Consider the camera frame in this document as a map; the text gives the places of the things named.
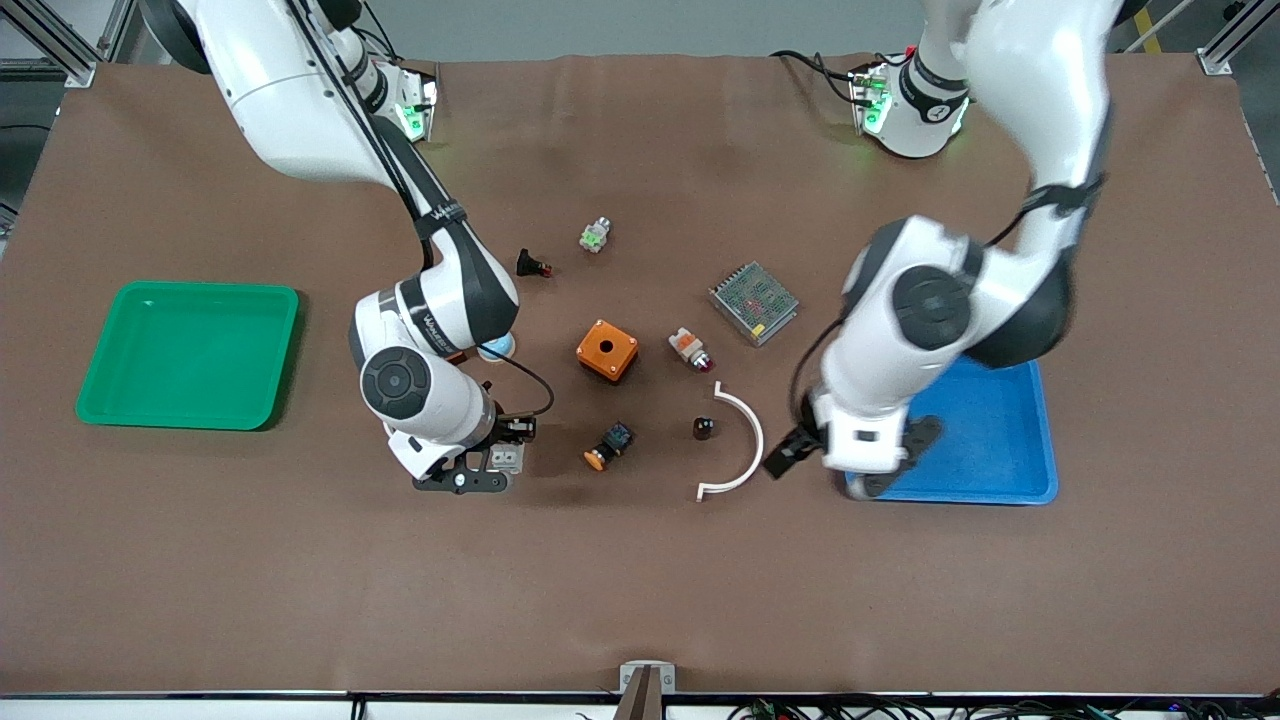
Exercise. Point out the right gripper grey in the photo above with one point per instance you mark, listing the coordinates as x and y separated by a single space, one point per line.
513 430

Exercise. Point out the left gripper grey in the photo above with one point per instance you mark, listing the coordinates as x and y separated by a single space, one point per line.
786 453

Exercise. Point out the white red circuit breaker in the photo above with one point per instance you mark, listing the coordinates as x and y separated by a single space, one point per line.
508 458

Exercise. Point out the small black capacitor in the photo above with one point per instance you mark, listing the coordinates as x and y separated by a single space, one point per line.
704 428

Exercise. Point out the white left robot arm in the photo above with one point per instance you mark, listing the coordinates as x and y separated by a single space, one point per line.
1040 80

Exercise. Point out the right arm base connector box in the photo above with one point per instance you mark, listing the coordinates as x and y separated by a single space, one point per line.
422 100

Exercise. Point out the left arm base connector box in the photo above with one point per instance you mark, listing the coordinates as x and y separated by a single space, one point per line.
866 100

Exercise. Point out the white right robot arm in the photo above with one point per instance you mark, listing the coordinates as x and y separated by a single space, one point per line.
300 100

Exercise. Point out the blue round dome button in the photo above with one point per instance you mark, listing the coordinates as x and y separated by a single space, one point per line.
498 350

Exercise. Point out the orange blue push button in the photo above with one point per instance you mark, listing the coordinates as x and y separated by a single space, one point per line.
612 440

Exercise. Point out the metal mesh power supply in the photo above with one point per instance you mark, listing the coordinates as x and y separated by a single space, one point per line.
754 303

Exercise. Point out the orange white red indicator lamp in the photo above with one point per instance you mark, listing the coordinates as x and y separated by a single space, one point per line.
687 345

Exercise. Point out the orange button box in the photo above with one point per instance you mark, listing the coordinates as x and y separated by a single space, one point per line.
606 350

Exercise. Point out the black red push button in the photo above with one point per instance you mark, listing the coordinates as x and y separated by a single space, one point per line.
527 263

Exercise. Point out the blue plastic tray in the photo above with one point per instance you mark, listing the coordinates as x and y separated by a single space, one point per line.
990 450

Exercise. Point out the brown table cover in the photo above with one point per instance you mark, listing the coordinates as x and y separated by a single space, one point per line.
640 580

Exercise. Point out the green plastic tray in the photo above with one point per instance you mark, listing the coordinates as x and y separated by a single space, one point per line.
190 355

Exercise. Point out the large white curved bracket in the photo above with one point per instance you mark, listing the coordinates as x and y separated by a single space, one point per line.
756 440

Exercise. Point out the green white switch module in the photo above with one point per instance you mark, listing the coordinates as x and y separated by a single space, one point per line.
596 235

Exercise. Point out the grey metal edge bracket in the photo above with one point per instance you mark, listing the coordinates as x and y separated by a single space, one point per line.
630 672

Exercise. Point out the aluminium frame profile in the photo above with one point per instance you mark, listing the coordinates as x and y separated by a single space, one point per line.
1235 40
60 45

